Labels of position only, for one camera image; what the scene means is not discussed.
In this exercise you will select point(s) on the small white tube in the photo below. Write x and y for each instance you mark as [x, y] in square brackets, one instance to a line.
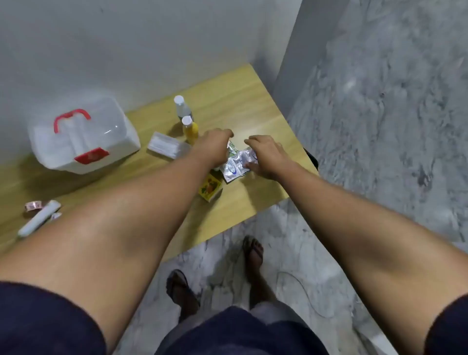
[55, 215]

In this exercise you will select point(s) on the silver foil blister pack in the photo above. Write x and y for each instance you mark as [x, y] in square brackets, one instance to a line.
[234, 168]

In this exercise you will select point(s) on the dark left sandal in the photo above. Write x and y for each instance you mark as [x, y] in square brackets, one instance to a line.
[175, 281]

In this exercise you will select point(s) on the grey shorts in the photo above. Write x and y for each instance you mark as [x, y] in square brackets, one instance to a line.
[270, 311]

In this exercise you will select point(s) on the person's right hand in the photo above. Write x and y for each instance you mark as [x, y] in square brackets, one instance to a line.
[268, 157]

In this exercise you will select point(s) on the large white bandage roll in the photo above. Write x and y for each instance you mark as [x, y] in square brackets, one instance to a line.
[38, 218]

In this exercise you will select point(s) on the person's foot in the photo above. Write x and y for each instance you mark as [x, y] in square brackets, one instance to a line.
[184, 296]
[257, 270]

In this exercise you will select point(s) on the small yellow medicine box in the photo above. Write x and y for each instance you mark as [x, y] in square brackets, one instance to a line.
[210, 187]

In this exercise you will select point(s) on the green foil pill strip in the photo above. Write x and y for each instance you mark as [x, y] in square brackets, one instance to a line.
[233, 150]

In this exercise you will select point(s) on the dark sandal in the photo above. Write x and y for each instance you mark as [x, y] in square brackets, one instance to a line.
[175, 281]
[252, 247]

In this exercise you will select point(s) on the person's left foot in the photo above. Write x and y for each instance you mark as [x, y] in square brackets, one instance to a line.
[184, 296]

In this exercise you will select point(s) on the dark right sandal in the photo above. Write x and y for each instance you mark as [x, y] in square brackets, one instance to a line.
[252, 247]

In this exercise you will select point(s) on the person's left forearm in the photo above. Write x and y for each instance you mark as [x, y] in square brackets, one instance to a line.
[128, 219]

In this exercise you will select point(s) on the person's right forearm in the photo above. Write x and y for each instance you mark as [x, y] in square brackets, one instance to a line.
[347, 226]

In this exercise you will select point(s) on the clear bottle with white cap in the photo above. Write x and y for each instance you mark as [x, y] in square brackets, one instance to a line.
[181, 109]

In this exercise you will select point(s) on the person's left hand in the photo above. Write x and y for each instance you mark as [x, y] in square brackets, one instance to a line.
[212, 148]

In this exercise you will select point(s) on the person's right foot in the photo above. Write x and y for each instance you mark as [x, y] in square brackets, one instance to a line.
[257, 270]

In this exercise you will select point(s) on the white first aid box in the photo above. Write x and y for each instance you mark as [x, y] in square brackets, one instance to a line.
[102, 139]

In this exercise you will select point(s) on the dark blue shirt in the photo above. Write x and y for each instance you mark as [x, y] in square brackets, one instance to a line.
[36, 322]

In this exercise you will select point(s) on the red and white tape roll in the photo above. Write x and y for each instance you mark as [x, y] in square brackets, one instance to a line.
[33, 206]

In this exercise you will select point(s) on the black table leg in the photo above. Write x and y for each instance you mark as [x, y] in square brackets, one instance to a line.
[312, 159]

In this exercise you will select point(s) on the yellow liquid bottle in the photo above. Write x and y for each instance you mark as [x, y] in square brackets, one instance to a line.
[191, 131]

